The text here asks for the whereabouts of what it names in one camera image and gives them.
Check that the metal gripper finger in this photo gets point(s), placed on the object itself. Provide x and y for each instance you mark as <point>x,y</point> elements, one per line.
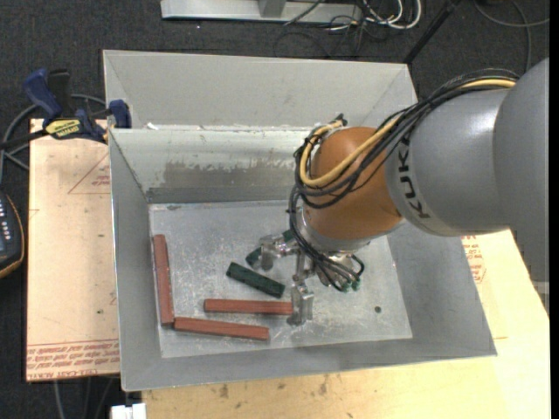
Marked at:
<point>302,304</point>
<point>267,258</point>

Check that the dark green flat block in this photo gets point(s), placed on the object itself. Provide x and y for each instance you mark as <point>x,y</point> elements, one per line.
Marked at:
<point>255,279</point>
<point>253,258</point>

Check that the grey metal bin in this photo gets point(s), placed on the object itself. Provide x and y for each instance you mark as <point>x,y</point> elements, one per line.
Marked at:
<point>218,242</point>

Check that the red-brown flat block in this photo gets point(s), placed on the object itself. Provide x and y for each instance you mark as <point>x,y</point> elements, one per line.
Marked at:
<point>163,277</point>
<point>220,328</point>
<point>246,307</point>

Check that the brown cardboard board red print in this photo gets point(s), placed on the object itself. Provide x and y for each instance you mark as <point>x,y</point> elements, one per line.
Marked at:
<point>70,256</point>

